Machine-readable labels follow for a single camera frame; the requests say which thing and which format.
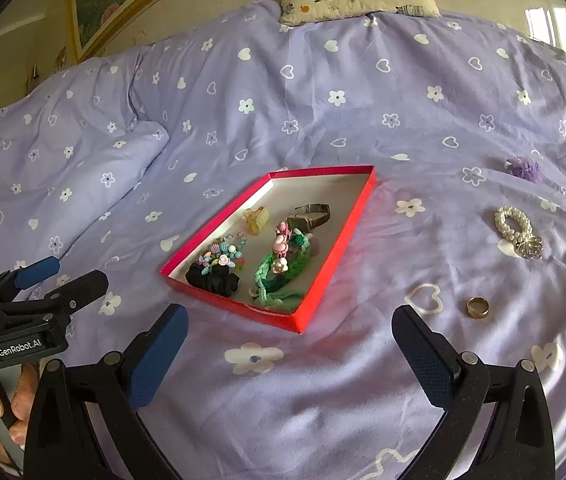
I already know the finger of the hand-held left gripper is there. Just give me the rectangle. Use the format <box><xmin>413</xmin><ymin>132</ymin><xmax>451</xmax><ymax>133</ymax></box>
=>
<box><xmin>43</xmin><ymin>269</ymin><xmax>110</xmax><ymax>322</ymax></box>
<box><xmin>0</xmin><ymin>256</ymin><xmax>61</xmax><ymax>306</ymax></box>

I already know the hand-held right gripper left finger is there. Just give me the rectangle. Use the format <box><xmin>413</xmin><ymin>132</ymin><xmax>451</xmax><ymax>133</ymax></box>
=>
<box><xmin>23</xmin><ymin>304</ymin><xmax>190</xmax><ymax>480</ymax></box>

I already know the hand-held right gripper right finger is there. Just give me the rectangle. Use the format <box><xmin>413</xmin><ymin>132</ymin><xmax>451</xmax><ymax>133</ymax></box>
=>
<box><xmin>391</xmin><ymin>305</ymin><xmax>556</xmax><ymax>480</ymax></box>

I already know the black scrunchie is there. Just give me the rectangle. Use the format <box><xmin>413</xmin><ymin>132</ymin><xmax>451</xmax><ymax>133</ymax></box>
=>
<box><xmin>184</xmin><ymin>259</ymin><xmax>241</xmax><ymax>297</ymax></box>

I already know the red cardboard box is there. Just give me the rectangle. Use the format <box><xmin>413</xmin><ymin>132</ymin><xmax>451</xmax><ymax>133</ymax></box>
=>
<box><xmin>159</xmin><ymin>165</ymin><xmax>378</xmax><ymax>335</ymax></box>

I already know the colourful beaded bracelet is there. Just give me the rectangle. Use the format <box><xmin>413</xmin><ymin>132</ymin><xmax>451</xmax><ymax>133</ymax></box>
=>
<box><xmin>194</xmin><ymin>232</ymin><xmax>249</xmax><ymax>277</ymax></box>

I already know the green braided hair band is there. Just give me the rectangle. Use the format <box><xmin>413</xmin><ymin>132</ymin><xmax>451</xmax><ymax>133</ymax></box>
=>
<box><xmin>249</xmin><ymin>230</ymin><xmax>316</xmax><ymax>311</ymax></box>

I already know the pink flower hair clip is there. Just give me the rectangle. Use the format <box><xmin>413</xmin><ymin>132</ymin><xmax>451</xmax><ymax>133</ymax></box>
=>
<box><xmin>269</xmin><ymin>220</ymin><xmax>294</xmax><ymax>276</ymax></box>

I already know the yellow hair claw clip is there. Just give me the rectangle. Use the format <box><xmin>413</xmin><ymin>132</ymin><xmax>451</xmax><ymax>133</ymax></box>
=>
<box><xmin>242</xmin><ymin>206</ymin><xmax>270</xmax><ymax>236</ymax></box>

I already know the gold wristwatch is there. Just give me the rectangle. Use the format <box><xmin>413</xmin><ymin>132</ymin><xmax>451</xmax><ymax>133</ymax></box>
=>
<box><xmin>285</xmin><ymin>203</ymin><xmax>331</xmax><ymax>235</ymax></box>

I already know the folded purple floral quilt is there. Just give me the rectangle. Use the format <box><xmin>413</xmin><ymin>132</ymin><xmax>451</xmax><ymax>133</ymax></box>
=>
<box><xmin>0</xmin><ymin>52</ymin><xmax>171</xmax><ymax>261</ymax></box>

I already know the purple floral bedsheet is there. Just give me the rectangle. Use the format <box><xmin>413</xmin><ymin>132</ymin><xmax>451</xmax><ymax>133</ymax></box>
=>
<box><xmin>0</xmin><ymin>0</ymin><xmax>566</xmax><ymax>480</ymax></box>

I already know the window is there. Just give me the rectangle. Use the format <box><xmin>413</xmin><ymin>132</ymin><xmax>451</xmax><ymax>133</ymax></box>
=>
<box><xmin>525</xmin><ymin>7</ymin><xmax>566</xmax><ymax>56</ymax></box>

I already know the gold ring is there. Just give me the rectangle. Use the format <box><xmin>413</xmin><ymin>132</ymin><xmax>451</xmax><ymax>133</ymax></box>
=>
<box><xmin>466</xmin><ymin>296</ymin><xmax>491</xmax><ymax>319</ymax></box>

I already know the pearl bracelet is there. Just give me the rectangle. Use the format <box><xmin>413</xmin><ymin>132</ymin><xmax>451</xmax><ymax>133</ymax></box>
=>
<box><xmin>494</xmin><ymin>206</ymin><xmax>544</xmax><ymax>260</ymax></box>

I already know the purple hair tie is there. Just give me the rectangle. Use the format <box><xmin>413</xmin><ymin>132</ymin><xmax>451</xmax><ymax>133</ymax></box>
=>
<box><xmin>505</xmin><ymin>156</ymin><xmax>544</xmax><ymax>183</ymax></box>

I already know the framed wall picture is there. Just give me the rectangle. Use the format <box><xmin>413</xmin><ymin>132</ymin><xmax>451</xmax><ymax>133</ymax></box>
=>
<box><xmin>66</xmin><ymin>0</ymin><xmax>224</xmax><ymax>63</ymax></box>

